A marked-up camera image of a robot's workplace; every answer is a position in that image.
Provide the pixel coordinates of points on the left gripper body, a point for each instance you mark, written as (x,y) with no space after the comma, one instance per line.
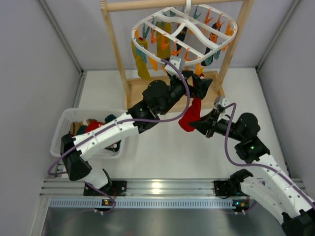
(191,83)

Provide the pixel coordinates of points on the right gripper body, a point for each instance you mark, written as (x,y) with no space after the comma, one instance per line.
(212,125)

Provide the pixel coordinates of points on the red santa sock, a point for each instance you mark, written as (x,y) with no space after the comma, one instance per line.
(192,114)

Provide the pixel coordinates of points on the mustard yellow sock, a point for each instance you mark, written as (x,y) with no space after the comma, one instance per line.
(163,43)
(140,62)

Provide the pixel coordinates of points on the dark navy patterned sock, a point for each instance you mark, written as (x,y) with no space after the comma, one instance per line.
(181,36)

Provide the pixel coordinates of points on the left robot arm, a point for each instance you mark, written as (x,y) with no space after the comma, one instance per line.
(110,130)

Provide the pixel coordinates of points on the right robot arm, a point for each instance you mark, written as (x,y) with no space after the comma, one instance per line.
(260,176)

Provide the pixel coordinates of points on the wooden hanger rack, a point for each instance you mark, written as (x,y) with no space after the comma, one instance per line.
(216,71)

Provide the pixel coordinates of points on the white round clip hanger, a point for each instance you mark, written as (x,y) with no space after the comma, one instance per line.
(198,33)

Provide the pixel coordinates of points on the dark green rolled sock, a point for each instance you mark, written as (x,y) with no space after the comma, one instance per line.
(110,118)

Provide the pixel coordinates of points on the red sock in basket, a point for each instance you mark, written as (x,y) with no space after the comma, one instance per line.
(93,125)

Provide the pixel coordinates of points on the brown striped sock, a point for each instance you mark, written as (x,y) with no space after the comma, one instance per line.
(75,126)

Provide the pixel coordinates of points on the white plastic laundry basket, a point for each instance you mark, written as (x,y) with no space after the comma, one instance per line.
(71,115)

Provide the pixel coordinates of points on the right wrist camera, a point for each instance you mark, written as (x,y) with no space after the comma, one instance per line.
(220,103)

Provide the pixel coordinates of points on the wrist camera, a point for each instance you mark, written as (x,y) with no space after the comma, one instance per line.
(220,103)
(174,63)

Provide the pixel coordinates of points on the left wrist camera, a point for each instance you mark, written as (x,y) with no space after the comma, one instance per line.
(174,63)

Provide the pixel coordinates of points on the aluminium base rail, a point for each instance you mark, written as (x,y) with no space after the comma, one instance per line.
(144,193)

